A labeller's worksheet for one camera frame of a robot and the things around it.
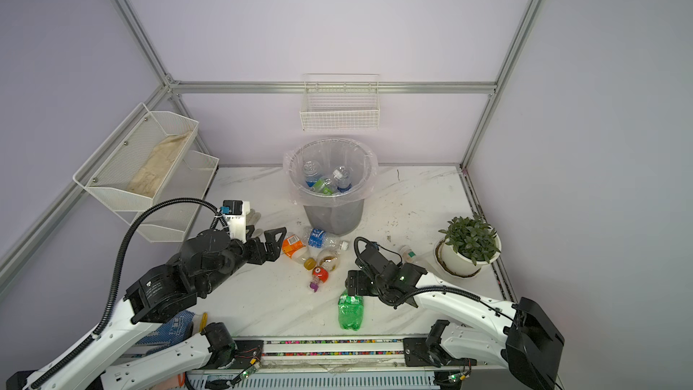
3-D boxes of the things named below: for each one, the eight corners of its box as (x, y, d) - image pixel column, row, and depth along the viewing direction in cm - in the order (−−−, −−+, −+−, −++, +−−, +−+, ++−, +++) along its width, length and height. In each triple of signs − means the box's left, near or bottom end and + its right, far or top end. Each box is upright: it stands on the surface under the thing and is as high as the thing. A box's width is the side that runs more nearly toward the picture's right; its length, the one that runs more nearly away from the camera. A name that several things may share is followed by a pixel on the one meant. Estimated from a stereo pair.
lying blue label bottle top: (302, 245, 97) (300, 237, 92) (309, 233, 100) (307, 225, 95) (343, 259, 93) (342, 251, 88) (348, 246, 96) (348, 238, 92)
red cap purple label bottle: (305, 284, 88) (303, 279, 84) (318, 270, 91) (317, 264, 87) (315, 293, 86) (314, 288, 82) (328, 278, 89) (327, 272, 85)
